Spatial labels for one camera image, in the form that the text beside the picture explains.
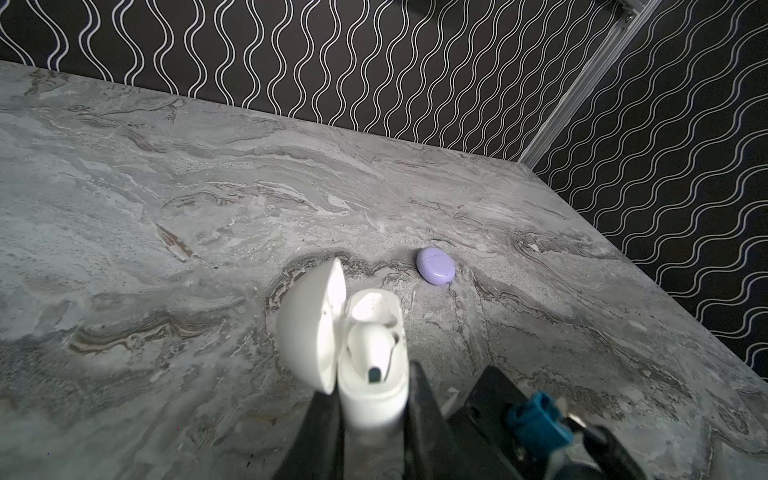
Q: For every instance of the white earbud charging case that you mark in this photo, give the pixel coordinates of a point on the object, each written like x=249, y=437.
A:
x=313, y=323

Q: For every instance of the purple earbud charging case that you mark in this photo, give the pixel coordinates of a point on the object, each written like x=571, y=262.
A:
x=435, y=266

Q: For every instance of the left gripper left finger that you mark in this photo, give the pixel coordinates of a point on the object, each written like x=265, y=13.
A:
x=318, y=449

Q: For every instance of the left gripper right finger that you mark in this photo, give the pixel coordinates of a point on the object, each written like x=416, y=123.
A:
x=430, y=449

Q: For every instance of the white earbud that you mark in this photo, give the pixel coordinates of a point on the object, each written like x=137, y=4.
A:
x=370, y=349

